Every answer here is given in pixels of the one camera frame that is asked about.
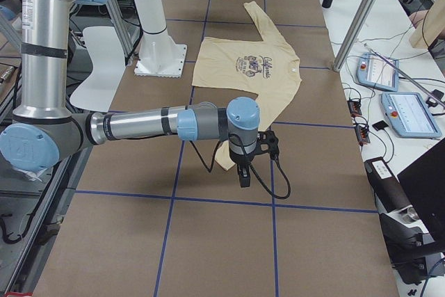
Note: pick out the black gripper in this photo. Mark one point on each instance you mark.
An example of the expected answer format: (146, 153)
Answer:
(240, 159)

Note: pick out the cream long-sleeve printed shirt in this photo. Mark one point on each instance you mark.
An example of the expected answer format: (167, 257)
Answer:
(269, 68)

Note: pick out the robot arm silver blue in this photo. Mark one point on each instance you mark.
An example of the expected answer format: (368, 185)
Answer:
(44, 132)

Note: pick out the black label printer box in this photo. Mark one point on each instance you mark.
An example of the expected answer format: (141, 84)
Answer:
(395, 213)

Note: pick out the far blue teach pendant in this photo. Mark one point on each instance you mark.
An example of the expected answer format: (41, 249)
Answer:
(373, 72)

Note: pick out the blue teach pendant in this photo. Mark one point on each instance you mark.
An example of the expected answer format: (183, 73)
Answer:
(409, 116)
(373, 72)

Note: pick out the near blue teach pendant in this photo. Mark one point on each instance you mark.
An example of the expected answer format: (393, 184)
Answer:
(409, 116)

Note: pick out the black monitor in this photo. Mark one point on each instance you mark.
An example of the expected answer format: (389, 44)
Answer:
(423, 183)

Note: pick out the white plastic chair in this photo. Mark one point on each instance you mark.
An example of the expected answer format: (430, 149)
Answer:
(96, 92)

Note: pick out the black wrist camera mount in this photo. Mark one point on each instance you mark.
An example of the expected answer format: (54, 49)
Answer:
(267, 143)

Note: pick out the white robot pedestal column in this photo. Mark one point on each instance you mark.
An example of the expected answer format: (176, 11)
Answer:
(159, 55)

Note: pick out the aluminium frame post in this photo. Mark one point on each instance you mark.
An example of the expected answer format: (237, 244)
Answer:
(356, 25)

